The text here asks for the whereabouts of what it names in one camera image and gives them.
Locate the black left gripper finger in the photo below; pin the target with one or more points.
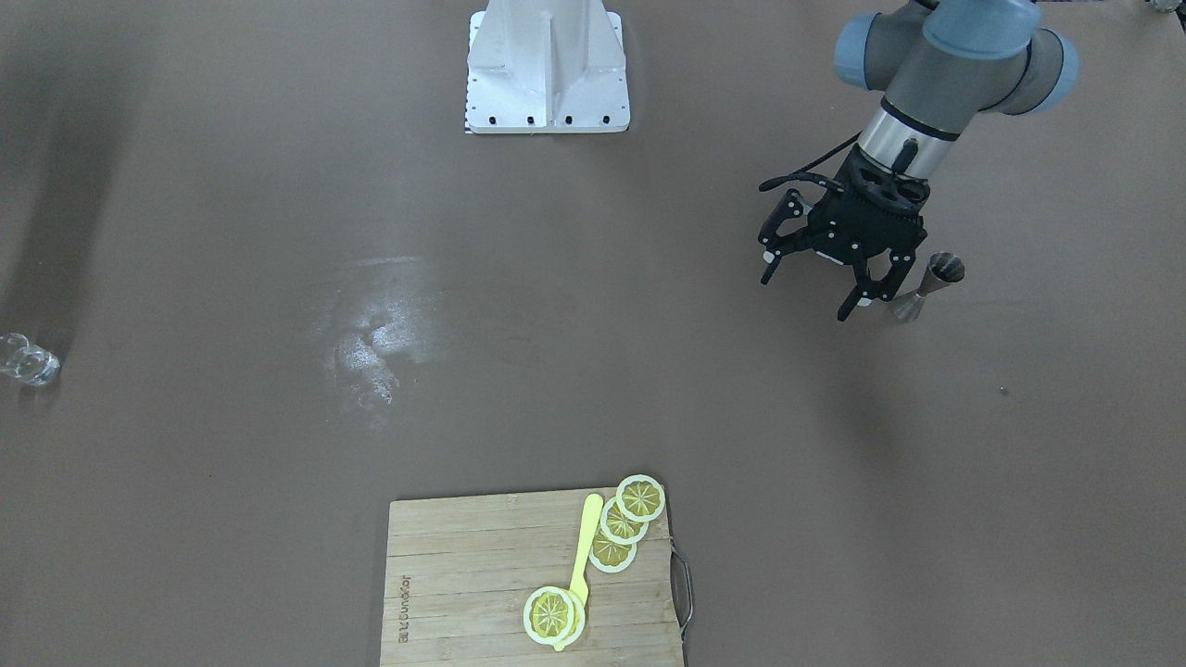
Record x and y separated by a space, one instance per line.
790 228
865 287

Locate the yellow plastic knife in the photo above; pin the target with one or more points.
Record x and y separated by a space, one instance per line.
588 528

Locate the lemon slice row end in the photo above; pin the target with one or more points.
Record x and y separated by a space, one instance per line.
641 497

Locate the lemon slice row middle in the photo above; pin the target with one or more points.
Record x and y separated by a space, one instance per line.
619 528

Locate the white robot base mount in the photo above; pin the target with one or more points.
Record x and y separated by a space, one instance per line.
546 66

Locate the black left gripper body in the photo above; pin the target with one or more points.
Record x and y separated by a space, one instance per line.
827 230

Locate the steel jigger measuring cup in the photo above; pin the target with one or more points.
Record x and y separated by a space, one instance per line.
943 269

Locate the lemon slice under pair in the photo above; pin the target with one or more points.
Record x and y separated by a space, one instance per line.
580 621

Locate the lemon slice row inner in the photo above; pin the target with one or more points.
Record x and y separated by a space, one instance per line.
610 557

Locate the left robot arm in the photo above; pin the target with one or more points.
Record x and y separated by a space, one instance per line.
936 65

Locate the clear glass shaker cup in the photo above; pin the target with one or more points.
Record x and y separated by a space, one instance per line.
26 362

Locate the lemon slice top of pair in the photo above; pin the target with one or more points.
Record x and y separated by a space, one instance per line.
547 617

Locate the wooden cutting board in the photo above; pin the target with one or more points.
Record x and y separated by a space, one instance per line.
458 571

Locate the lemon slice row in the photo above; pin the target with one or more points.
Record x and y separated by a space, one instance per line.
619 528
610 557

